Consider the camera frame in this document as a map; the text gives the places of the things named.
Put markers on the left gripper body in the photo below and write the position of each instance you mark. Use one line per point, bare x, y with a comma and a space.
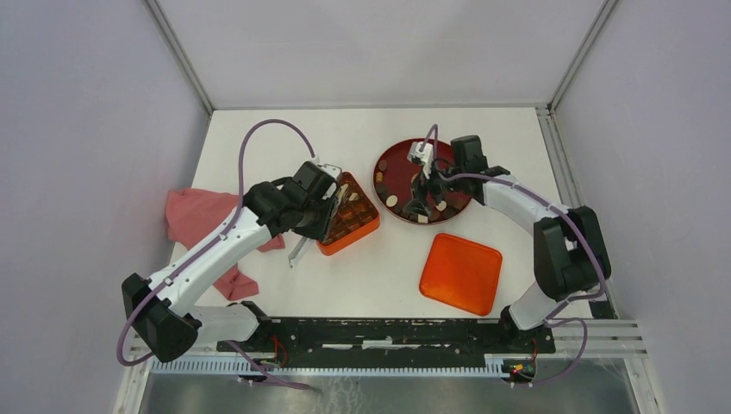
316, 219

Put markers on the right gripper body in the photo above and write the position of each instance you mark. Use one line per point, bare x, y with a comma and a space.
440, 182

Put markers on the metal serving tongs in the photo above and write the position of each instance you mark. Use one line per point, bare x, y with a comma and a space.
316, 223

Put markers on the orange chocolate box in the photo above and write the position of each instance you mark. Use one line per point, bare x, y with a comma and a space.
356, 217

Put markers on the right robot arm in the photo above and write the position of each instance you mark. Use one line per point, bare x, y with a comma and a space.
570, 260

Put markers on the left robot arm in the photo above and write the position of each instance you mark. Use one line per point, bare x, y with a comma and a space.
162, 309

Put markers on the white oval chocolate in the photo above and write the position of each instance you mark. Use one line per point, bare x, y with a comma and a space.
391, 201

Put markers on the red round tray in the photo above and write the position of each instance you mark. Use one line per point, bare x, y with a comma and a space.
398, 178

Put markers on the orange box lid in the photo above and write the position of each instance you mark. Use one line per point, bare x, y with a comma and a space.
461, 273

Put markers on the pink cloth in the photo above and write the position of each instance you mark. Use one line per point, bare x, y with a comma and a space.
191, 214

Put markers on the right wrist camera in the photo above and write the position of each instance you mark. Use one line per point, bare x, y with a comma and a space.
421, 153

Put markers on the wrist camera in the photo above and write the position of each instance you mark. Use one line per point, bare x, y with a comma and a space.
332, 170
421, 153

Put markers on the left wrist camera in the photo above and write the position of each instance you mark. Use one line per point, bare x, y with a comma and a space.
332, 170

